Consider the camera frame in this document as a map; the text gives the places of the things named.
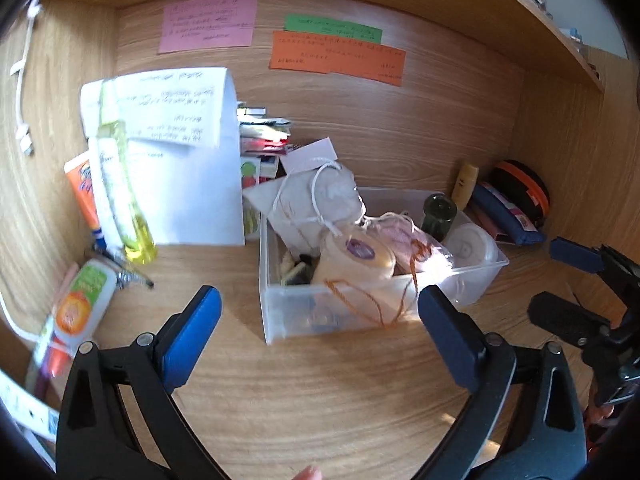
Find dark green glass bottle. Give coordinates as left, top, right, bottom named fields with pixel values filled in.
left=421, top=193, right=458, bottom=242

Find white cloth bag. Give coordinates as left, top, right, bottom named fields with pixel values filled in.
left=243, top=160, right=366, bottom=257

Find white eraser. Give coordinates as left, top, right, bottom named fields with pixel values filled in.
left=279, top=252, right=319, bottom=286

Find person's hand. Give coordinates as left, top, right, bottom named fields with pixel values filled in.
left=293, top=465, right=323, bottom=480

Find black orange round case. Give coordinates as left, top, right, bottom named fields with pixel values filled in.
left=486, top=159, right=551, bottom=229

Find white orange label bottle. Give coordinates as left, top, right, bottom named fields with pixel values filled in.
left=53, top=259, right=117, bottom=356

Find yellow spray bottle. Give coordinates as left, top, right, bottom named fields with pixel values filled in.
left=96, top=120, right=158, bottom=266

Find white tape roll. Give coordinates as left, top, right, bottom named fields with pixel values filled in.
left=311, top=226, right=396, bottom=285

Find clear plastic storage bin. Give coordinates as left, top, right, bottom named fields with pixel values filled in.
left=259, top=212, right=509, bottom=344

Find orange sunscreen tube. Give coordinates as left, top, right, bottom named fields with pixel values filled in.
left=63, top=151, right=106, bottom=249

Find white rectangular box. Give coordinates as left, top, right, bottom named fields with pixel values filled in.
left=280, top=138, right=337, bottom=174

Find white paper sheets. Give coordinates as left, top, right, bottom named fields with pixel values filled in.
left=79, top=67, right=245, bottom=248

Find stack of packets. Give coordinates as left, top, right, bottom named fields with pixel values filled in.
left=236, top=101, right=293, bottom=155

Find orange sticky note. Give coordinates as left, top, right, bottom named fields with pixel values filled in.
left=269, top=30, right=406, bottom=87

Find green sticky note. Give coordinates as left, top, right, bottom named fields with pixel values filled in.
left=284, top=13, right=383, bottom=44

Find pink sticky note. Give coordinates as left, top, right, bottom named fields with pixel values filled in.
left=158, top=0, right=258, bottom=54

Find orange string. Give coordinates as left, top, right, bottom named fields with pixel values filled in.
left=324, top=238, right=434, bottom=328

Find white usb cable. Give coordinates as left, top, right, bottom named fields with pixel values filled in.
left=8, top=0, right=44, bottom=157

